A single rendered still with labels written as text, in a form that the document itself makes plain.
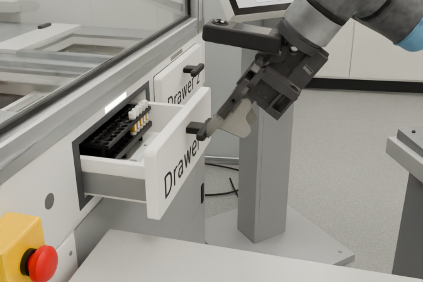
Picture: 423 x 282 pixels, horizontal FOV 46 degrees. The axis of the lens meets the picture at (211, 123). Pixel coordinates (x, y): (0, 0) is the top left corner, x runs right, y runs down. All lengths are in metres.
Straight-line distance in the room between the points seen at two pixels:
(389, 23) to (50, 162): 0.48
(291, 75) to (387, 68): 3.14
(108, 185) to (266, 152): 1.13
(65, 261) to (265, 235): 1.33
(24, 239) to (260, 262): 0.34
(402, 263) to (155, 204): 0.75
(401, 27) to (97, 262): 0.53
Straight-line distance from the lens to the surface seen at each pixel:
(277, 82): 0.70
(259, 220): 1.94
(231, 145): 2.61
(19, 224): 0.59
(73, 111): 0.70
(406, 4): 0.71
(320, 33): 0.68
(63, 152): 0.70
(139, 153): 0.85
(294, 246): 2.00
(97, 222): 0.83
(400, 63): 3.85
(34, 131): 0.63
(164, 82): 0.99
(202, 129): 0.77
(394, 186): 2.60
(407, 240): 1.26
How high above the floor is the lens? 1.22
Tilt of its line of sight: 23 degrees down
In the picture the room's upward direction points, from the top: straight up
